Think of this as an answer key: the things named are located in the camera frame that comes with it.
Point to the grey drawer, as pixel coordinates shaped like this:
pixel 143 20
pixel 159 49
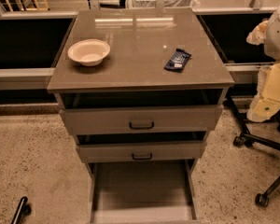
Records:
pixel 141 120
pixel 144 192
pixel 141 152

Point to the grey drawer cabinet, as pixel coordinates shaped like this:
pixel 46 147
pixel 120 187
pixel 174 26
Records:
pixel 141 42

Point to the white wire basket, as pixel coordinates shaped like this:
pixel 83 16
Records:
pixel 162 3

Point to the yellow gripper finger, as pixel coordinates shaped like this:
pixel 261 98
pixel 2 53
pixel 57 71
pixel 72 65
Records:
pixel 266 102

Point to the grey top drawer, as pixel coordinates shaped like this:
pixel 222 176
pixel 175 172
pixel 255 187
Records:
pixel 141 120

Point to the black stand leg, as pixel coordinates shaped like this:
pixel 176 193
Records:
pixel 23 209

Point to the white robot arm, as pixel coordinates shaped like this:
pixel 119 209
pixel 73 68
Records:
pixel 268 34

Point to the blue rxbar wrapper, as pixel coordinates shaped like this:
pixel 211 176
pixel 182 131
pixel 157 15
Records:
pixel 178 61

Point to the grey middle drawer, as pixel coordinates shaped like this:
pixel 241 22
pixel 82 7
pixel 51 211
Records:
pixel 141 152

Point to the grey bottom drawer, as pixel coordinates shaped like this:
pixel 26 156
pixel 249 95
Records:
pixel 144 192

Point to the white paper bowl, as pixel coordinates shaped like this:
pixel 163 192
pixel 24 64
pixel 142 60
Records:
pixel 89 52

